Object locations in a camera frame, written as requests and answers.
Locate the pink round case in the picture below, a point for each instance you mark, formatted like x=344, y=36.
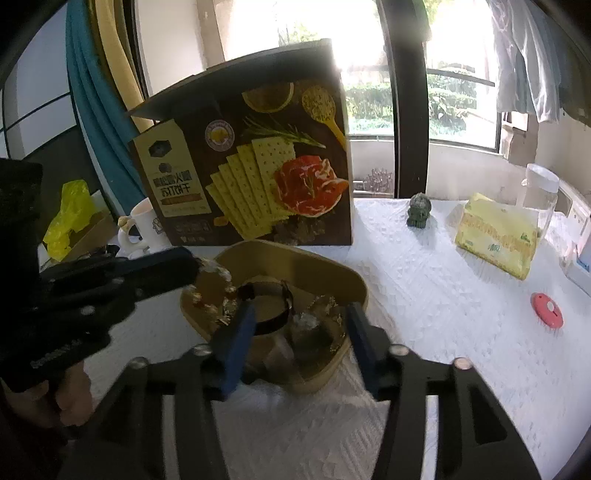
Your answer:
x=547, y=310

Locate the gold heart-shaped box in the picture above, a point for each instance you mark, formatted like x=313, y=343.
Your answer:
x=318, y=272

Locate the green stone figurine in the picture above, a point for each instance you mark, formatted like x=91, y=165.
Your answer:
x=419, y=212

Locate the gold jewelry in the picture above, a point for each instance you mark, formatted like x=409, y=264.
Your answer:
x=212, y=290

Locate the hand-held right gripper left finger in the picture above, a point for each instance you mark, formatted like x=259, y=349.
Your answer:
x=236, y=350

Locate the white mug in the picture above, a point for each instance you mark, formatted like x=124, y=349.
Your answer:
x=147, y=226

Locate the clear plastic jar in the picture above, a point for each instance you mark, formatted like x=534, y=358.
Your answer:
x=538, y=194

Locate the yellow tissue pack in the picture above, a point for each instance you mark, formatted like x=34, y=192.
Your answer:
x=498, y=235

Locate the person's left hand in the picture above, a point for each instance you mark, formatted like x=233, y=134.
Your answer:
x=74, y=397

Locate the blue curtain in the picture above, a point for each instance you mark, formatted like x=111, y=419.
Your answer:
x=101, y=115

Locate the yellow curtain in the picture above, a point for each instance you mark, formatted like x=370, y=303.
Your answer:
x=120, y=55

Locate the purple potted plant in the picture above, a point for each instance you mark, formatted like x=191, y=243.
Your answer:
x=377, y=181

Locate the person's left forearm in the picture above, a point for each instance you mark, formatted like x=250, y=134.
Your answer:
x=27, y=438

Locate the dark window frame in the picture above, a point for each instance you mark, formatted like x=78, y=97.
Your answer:
x=406, y=92

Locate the white textured tablecloth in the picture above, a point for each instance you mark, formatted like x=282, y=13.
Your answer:
x=438, y=323

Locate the white appliance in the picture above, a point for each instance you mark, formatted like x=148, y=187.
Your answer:
x=579, y=249

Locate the printed cracker box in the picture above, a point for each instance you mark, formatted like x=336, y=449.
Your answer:
x=277, y=161

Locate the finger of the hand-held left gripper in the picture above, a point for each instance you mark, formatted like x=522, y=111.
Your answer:
x=92, y=309
x=152, y=272

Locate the yellow plastic bag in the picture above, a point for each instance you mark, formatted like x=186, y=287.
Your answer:
x=69, y=217

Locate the clear bagged jewelry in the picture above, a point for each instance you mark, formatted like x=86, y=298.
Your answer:
x=314, y=327

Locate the light blue hanging garment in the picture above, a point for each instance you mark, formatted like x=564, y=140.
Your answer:
x=531, y=60

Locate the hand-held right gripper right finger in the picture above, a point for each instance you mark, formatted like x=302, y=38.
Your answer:
x=364, y=353

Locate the black bangle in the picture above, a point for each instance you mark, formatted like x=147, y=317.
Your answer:
x=272, y=323

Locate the brown cardboard box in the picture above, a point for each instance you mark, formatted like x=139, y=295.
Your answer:
x=99, y=230

